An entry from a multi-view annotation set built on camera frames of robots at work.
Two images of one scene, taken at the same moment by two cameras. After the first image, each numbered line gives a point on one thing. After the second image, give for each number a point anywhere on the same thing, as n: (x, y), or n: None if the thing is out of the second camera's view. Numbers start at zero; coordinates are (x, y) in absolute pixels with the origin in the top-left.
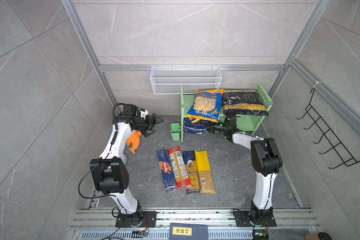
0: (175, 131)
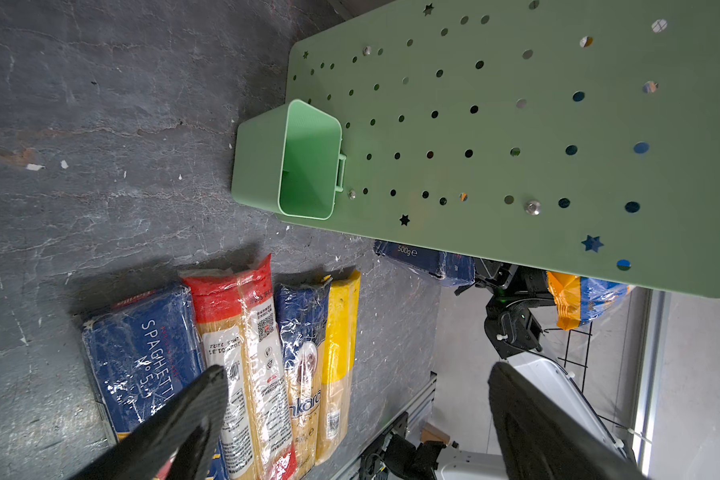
0: (289, 160)
